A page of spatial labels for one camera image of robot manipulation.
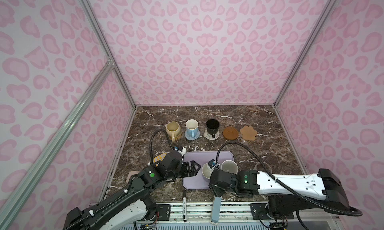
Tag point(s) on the aluminium frame strut left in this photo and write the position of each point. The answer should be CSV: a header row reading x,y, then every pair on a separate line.
x,y
20,195

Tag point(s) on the aluminium frame post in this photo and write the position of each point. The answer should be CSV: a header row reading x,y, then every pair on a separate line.
x,y
314,33
90,15

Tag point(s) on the woven rattan coaster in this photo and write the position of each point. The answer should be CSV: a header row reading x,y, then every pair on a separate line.
x,y
176,137

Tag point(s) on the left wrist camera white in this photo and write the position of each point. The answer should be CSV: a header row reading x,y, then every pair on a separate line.
x,y
180,149

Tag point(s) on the brown round wooden coaster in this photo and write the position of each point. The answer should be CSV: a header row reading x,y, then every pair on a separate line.
x,y
230,133

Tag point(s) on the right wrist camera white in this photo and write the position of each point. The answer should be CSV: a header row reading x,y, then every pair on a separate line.
x,y
211,164

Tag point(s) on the aluminium frame post back left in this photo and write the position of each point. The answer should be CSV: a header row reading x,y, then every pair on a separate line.
x,y
90,15

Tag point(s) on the light blue long box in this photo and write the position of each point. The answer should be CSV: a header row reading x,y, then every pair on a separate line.
x,y
215,214

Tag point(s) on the multicolour woven coaster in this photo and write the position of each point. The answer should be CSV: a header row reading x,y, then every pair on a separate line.
x,y
210,136

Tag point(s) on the black marker pen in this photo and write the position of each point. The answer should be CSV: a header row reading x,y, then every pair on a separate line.
x,y
184,206

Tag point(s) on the black mug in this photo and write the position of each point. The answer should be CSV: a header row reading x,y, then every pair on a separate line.
x,y
212,126

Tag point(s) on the lilac plastic tray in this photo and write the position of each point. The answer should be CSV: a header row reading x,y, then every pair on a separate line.
x,y
199,181

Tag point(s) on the yellow calculator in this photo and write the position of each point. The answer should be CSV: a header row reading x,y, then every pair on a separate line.
x,y
159,157

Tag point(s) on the beige glazed ceramic mug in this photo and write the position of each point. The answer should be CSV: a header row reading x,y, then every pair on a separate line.
x,y
173,128

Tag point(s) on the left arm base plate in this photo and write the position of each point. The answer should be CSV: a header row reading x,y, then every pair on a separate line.
x,y
158,213

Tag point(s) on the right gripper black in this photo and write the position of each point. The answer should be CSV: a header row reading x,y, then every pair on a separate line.
x,y
214,188

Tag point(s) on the white mug light blue outside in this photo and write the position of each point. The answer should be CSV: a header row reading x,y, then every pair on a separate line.
x,y
192,128

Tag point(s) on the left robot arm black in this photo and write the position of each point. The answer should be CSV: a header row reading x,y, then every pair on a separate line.
x,y
133,202

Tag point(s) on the aluminium front rail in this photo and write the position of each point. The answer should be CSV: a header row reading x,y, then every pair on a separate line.
x,y
235,216

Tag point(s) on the aluminium frame post back right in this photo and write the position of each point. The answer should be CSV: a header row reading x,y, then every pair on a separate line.
x,y
314,33

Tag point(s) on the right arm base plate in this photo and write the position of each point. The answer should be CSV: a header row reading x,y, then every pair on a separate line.
x,y
270,212

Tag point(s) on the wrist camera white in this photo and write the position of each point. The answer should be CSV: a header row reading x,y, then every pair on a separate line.
x,y
211,164
180,149

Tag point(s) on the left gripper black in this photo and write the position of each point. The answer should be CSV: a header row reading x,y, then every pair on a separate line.
x,y
188,172

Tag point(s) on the clear tape roll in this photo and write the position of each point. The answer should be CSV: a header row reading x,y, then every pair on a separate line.
x,y
264,167

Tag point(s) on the paw shaped cork coaster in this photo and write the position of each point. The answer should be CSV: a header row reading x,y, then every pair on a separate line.
x,y
248,133

